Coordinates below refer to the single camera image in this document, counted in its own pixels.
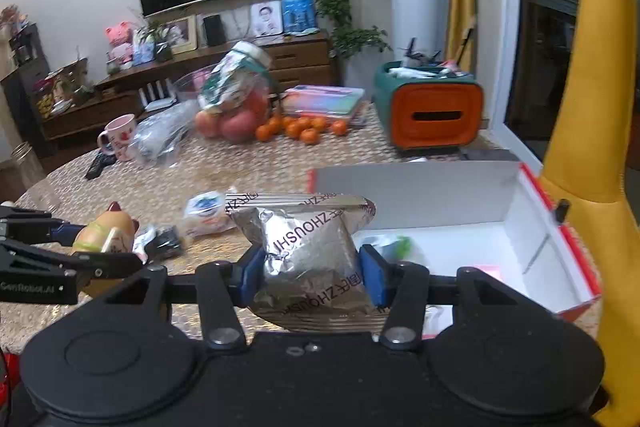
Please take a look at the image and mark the pile of tangerines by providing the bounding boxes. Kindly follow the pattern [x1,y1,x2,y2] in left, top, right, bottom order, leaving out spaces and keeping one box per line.
[255,114,349,146]

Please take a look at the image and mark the pink pig plush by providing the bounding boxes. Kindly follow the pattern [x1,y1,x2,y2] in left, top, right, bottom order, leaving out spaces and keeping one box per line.
[105,22,134,63]

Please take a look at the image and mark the glass jar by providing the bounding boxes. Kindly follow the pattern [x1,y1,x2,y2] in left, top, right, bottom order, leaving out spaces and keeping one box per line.
[10,141,49,194]

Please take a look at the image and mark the glass fruit bowl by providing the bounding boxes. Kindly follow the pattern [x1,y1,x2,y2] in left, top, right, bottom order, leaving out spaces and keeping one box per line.
[172,66,281,144]

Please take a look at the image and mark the clear plastic bag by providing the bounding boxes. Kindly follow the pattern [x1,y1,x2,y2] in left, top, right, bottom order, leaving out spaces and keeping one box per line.
[131,102,201,168]

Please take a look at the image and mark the black remote control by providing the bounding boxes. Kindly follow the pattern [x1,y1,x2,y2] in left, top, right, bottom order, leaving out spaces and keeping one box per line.
[85,152,116,180]

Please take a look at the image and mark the brown capybara toy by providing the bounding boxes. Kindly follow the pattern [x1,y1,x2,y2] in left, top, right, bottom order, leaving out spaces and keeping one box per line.
[71,201,140,298]

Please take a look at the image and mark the blue family photo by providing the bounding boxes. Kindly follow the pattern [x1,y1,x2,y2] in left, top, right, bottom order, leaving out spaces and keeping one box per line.
[281,0,317,34]

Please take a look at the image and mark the small dark snack packet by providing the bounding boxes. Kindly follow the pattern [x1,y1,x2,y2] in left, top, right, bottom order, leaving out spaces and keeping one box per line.
[132,224,184,261]

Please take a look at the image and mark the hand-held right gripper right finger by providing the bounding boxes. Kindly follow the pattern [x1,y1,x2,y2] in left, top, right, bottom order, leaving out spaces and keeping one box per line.
[358,244,511,350]

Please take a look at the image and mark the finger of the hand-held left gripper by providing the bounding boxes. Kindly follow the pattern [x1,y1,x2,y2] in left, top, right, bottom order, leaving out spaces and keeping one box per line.
[0,240,147,281]
[0,202,84,248]

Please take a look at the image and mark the green orange tissue box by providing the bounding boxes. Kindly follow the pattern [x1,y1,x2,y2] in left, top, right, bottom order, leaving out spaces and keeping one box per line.
[375,59,485,153]

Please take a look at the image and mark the baby portrait photo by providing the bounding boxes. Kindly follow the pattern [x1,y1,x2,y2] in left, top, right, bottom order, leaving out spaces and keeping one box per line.
[250,1,284,39]

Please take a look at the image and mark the glass balcony door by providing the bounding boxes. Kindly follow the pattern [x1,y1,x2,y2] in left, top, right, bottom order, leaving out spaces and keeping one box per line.
[505,0,587,144]

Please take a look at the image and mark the wooden photo frame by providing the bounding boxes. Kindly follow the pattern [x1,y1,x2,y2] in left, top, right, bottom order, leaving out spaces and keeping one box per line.
[162,14,199,56]

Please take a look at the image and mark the pink note pad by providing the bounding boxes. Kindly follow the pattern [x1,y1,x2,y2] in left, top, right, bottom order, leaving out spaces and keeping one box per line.
[467,264,503,282]

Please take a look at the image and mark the white router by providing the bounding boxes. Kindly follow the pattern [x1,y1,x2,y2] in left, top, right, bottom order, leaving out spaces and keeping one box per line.
[137,79,176,112]

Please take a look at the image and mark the pastel flat box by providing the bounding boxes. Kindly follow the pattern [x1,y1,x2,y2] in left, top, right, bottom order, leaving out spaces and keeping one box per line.
[280,84,371,128]

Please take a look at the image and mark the clear bread packet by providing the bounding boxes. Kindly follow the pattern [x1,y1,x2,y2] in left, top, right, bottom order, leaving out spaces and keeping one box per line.
[182,190,239,238]

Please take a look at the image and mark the foil snack packet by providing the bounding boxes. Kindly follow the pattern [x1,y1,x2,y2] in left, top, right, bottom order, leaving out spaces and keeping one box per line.
[225,193,377,333]

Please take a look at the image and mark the red apple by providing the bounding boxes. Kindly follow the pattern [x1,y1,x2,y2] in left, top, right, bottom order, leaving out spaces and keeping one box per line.
[194,109,224,139]
[220,106,261,144]

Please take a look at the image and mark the wooden TV cabinet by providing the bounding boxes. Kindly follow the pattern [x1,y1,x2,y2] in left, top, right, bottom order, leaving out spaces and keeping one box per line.
[40,29,341,143]

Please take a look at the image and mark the potted grass plant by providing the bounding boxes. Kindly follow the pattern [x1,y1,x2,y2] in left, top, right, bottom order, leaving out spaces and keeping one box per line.
[132,9,174,63]

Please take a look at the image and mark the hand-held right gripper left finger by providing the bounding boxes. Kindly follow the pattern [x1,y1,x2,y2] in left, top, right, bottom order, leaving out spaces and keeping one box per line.
[115,248,266,349]

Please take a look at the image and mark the pink mug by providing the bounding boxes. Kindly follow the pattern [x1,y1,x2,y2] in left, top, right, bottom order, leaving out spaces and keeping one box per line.
[96,113,137,162]

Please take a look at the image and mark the dark storage shelf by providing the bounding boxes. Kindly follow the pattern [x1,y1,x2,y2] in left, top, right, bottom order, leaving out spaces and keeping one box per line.
[0,4,54,158]

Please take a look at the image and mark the colourful picture card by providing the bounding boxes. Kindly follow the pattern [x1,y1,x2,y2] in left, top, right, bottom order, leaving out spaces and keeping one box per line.
[131,29,154,66]

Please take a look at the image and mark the black speaker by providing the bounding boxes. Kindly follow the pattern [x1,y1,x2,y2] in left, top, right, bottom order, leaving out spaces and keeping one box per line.
[202,14,226,48]

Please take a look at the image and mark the gold patterned desktop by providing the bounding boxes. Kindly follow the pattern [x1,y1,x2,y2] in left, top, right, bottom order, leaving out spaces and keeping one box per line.
[10,99,601,349]

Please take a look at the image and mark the red cardboard box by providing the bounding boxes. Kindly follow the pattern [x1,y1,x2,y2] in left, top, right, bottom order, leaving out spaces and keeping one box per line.
[306,161,604,341]

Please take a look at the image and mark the yellow chair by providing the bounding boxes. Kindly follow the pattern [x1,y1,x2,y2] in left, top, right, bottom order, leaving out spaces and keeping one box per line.
[542,0,640,427]

